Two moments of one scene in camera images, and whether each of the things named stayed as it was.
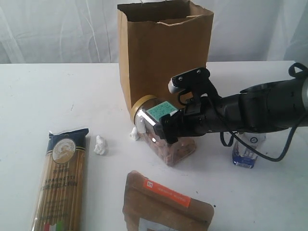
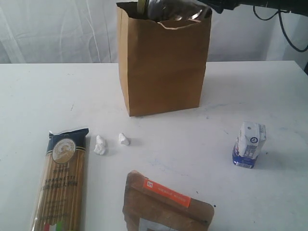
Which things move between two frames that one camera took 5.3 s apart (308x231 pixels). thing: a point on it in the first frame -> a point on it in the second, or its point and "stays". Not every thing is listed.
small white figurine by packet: (99, 148) stays
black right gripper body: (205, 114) -> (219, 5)
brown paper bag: (160, 41) stays
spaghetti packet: (59, 203) stays
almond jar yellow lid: (146, 110) -> (169, 10)
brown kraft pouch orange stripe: (149, 206) stays
